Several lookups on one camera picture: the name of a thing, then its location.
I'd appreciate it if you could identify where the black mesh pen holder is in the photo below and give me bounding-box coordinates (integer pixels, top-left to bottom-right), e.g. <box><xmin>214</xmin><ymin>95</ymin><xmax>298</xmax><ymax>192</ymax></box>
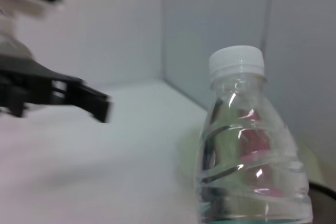
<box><xmin>308</xmin><ymin>182</ymin><xmax>336</xmax><ymax>224</ymax></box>

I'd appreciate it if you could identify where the clear green-label water bottle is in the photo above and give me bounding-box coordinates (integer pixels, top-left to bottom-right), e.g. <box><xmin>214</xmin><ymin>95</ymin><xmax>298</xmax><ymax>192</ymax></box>
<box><xmin>195</xmin><ymin>45</ymin><xmax>314</xmax><ymax>224</ymax></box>

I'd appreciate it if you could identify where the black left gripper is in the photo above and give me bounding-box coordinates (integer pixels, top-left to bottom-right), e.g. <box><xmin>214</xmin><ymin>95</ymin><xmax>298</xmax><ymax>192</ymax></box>
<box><xmin>0</xmin><ymin>56</ymin><xmax>114</xmax><ymax>124</ymax></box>

